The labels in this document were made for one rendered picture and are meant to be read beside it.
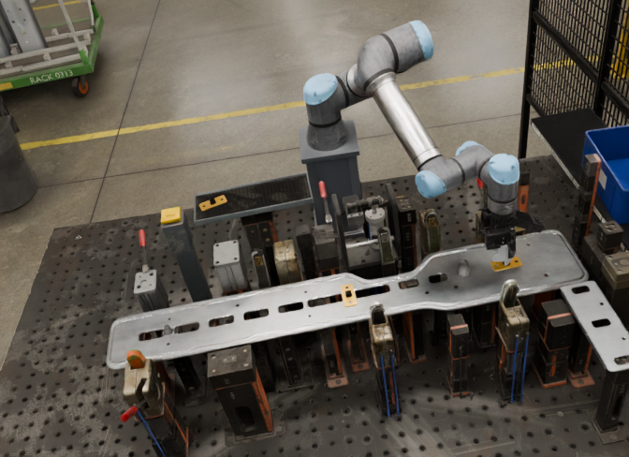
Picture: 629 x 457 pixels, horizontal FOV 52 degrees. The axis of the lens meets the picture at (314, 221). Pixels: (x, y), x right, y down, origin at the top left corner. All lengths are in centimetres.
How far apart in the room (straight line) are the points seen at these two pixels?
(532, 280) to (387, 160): 226
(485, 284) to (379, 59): 69
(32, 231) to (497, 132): 294
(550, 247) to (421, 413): 61
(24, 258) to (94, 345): 179
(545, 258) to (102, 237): 177
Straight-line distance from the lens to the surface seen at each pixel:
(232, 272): 195
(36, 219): 443
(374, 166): 403
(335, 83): 221
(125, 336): 199
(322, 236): 197
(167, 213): 208
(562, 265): 198
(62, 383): 239
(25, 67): 568
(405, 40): 187
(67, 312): 261
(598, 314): 188
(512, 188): 173
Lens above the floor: 240
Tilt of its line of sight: 41 degrees down
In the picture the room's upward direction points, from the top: 11 degrees counter-clockwise
